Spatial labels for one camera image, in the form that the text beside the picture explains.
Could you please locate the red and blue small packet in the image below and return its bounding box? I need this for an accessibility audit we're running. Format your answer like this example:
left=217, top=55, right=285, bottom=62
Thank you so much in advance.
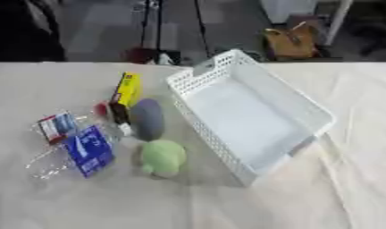
left=35, top=111, right=80, bottom=145

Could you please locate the blue packet in clear wrap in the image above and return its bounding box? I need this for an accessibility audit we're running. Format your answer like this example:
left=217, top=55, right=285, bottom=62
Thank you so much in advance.
left=24, top=124, right=120, bottom=181

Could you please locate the grey oval soft toy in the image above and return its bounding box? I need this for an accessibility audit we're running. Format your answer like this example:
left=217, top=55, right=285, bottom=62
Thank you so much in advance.
left=129, top=98, right=167, bottom=142

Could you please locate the white furniture leg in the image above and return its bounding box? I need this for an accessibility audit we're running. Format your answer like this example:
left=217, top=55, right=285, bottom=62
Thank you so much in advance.
left=323, top=0, right=356, bottom=47

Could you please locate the black tripod stand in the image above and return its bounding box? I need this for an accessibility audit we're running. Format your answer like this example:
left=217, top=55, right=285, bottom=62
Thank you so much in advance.
left=122, top=0, right=214, bottom=65

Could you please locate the green round soft toy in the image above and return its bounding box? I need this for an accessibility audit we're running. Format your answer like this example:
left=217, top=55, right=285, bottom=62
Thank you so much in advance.
left=137, top=139, right=189, bottom=179

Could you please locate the white perforated plastic basket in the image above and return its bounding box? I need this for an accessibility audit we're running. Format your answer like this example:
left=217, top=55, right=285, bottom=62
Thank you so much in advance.
left=164, top=48, right=337, bottom=188

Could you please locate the brown bag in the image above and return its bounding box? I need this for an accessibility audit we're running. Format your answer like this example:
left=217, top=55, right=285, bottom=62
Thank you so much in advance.
left=262, top=21, right=324, bottom=61

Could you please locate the person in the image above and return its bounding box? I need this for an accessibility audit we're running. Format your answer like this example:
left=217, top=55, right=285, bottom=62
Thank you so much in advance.
left=0, top=0, right=68, bottom=63

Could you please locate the dark brown small bottle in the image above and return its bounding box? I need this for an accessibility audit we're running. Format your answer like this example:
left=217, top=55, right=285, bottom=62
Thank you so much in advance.
left=108, top=101, right=136, bottom=137

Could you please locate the red small round object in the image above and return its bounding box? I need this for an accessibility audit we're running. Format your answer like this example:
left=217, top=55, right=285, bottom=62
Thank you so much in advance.
left=91, top=101, right=112, bottom=118

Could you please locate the yellow rectangular box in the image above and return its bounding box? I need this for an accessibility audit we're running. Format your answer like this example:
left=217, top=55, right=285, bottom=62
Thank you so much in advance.
left=110, top=71, right=145, bottom=108

